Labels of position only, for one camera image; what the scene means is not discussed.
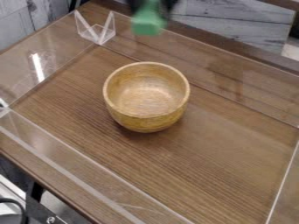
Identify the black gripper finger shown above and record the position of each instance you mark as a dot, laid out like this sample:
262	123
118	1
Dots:
166	7
135	4

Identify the green rectangular block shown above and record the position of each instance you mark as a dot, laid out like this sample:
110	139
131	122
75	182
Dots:
147	22

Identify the brown wooden bowl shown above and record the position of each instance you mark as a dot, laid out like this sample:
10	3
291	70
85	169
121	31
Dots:
146	95

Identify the clear acrylic tray wall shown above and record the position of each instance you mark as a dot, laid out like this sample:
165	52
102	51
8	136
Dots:
103	196

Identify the black table leg bracket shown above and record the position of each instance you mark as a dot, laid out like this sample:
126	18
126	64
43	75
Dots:
38	214

